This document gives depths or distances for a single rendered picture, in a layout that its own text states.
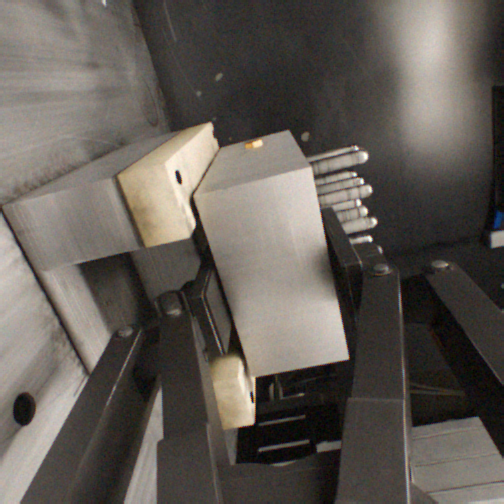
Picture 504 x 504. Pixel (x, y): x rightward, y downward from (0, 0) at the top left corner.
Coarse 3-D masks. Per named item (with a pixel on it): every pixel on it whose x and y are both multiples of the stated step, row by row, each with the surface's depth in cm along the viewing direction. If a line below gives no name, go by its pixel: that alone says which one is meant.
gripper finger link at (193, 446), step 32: (160, 320) 15; (192, 320) 15; (192, 352) 13; (192, 384) 11; (192, 416) 10; (160, 448) 9; (192, 448) 9; (224, 448) 11; (160, 480) 8; (192, 480) 8
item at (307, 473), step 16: (240, 464) 9; (256, 464) 9; (288, 464) 8; (304, 464) 8; (320, 464) 8; (336, 464) 8; (224, 480) 8; (240, 480) 8; (256, 480) 8; (272, 480) 8; (288, 480) 8; (304, 480) 8; (320, 480) 8; (336, 480) 8; (224, 496) 8; (240, 496) 8; (256, 496) 8; (272, 496) 8; (288, 496) 8; (304, 496) 8; (320, 496) 7; (416, 496) 7
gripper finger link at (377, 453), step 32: (384, 288) 13; (384, 320) 12; (384, 352) 10; (384, 384) 9; (352, 416) 8; (384, 416) 8; (352, 448) 8; (384, 448) 7; (352, 480) 7; (384, 480) 7
